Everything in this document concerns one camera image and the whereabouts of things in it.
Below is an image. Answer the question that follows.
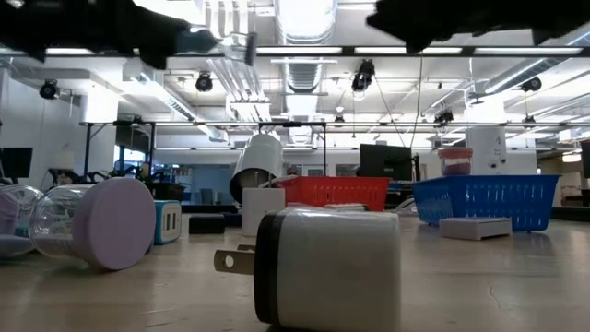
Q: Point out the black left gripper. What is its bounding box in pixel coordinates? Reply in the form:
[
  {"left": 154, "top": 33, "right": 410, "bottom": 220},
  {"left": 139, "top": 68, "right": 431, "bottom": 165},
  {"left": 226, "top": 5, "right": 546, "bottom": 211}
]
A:
[{"left": 31, "top": 0, "right": 193, "bottom": 70}]

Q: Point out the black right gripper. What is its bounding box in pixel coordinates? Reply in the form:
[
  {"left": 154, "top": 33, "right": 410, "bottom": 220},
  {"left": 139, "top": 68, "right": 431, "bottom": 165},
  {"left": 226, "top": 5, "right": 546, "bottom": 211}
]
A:
[{"left": 366, "top": 0, "right": 536, "bottom": 53}]

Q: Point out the teal two-port wall charger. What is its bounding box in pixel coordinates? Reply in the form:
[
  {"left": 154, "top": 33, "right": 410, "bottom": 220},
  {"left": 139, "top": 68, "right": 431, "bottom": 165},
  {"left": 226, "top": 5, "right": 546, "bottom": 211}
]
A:
[{"left": 153, "top": 199, "right": 183, "bottom": 245}]

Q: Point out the purple sand timer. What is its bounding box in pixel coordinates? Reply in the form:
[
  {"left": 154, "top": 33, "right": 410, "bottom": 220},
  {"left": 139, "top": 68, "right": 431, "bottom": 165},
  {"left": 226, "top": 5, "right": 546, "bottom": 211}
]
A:
[{"left": 0, "top": 177, "right": 158, "bottom": 272}]

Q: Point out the black digital clock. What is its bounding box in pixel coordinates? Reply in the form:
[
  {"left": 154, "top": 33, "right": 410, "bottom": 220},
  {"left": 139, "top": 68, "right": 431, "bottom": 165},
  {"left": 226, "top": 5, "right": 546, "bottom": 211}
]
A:
[{"left": 188, "top": 213, "right": 226, "bottom": 235}]

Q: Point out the white USB wall charger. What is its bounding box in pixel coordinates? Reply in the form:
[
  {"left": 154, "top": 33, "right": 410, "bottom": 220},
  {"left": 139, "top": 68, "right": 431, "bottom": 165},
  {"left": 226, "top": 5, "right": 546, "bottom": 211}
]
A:
[{"left": 242, "top": 187, "right": 287, "bottom": 238}]

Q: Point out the white digital clock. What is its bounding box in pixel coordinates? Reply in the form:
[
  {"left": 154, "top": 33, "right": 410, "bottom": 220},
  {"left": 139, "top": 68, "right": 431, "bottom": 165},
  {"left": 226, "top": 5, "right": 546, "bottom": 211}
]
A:
[{"left": 438, "top": 216, "right": 513, "bottom": 242}]

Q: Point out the black overhead light bar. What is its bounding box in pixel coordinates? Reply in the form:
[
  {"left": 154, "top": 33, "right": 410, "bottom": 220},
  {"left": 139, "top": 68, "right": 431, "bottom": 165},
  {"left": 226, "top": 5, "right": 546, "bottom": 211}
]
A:
[{"left": 0, "top": 44, "right": 590, "bottom": 58}]

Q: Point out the white cylindrical appliance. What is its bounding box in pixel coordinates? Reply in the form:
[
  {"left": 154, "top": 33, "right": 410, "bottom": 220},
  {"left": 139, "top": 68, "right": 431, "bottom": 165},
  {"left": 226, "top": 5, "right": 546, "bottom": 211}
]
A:
[{"left": 465, "top": 126, "right": 508, "bottom": 176}]

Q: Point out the black computer monitor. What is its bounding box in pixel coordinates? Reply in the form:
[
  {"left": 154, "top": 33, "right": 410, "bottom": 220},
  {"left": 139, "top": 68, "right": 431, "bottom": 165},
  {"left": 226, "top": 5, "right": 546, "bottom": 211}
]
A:
[
  {"left": 359, "top": 143, "right": 414, "bottom": 182},
  {"left": 0, "top": 147, "right": 34, "bottom": 180}
]

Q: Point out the white spot lamp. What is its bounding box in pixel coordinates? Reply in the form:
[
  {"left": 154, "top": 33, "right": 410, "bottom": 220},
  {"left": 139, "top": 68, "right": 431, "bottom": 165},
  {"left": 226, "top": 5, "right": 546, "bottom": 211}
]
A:
[{"left": 229, "top": 133, "right": 286, "bottom": 204}]

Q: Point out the red plastic basket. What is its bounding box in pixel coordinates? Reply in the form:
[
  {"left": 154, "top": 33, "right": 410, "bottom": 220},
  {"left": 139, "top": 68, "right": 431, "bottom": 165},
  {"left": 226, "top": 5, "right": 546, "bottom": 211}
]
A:
[{"left": 275, "top": 175, "right": 392, "bottom": 213}]

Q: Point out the blue plastic basket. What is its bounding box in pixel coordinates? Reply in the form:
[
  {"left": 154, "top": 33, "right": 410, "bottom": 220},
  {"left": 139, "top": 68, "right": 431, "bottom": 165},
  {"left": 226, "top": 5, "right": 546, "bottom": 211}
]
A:
[{"left": 411, "top": 173, "right": 562, "bottom": 233}]

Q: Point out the small silver white charger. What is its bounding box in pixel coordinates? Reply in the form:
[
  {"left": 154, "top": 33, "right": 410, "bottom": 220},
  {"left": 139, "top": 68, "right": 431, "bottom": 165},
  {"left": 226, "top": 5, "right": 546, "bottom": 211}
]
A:
[{"left": 323, "top": 202, "right": 370, "bottom": 213}]

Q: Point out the white charger with black face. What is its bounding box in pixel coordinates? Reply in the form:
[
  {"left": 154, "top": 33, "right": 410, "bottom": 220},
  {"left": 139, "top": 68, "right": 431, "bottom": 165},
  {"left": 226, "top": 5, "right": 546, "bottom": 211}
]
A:
[{"left": 213, "top": 206, "right": 402, "bottom": 332}]

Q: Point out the black overhead camera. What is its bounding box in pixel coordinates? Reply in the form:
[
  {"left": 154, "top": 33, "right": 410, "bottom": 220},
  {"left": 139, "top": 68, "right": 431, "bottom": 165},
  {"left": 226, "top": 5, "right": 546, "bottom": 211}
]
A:
[{"left": 350, "top": 58, "right": 377, "bottom": 93}]

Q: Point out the silver ceiling air duct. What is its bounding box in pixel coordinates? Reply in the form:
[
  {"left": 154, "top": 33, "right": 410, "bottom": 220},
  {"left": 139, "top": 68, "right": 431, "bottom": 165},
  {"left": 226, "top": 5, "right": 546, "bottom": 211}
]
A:
[{"left": 274, "top": 0, "right": 340, "bottom": 96}]

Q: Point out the black background rig frame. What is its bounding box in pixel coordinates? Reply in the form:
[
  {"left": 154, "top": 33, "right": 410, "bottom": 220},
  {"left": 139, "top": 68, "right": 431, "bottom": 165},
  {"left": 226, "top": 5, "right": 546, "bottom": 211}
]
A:
[{"left": 78, "top": 118, "right": 329, "bottom": 184}]

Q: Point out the black aluminium table frame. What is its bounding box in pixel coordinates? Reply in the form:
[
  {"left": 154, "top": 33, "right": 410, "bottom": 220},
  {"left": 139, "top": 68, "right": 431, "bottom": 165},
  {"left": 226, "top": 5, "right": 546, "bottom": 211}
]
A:
[{"left": 181, "top": 202, "right": 590, "bottom": 223}]

